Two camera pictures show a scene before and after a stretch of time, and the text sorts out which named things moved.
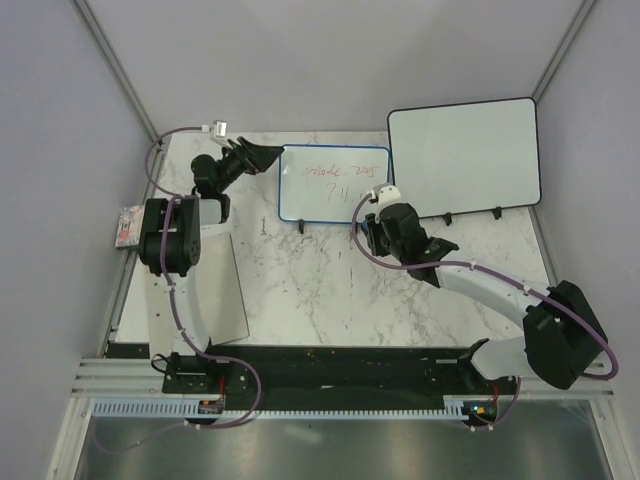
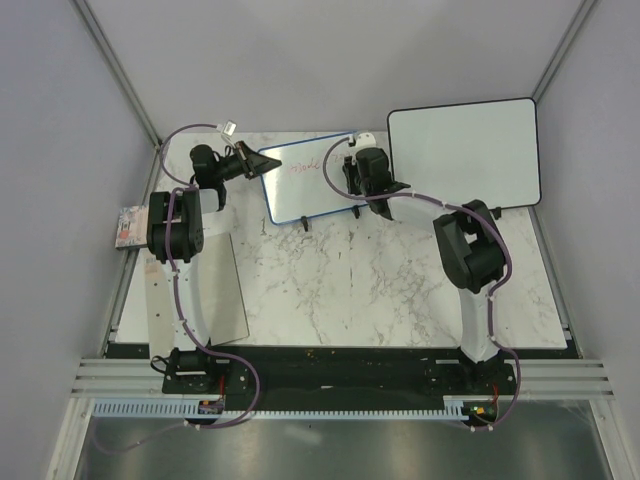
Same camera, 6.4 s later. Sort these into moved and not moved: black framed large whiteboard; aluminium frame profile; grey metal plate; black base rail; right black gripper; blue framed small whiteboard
Moved: blue framed small whiteboard; right black gripper
Not moved: aluminium frame profile; black framed large whiteboard; black base rail; grey metal plate
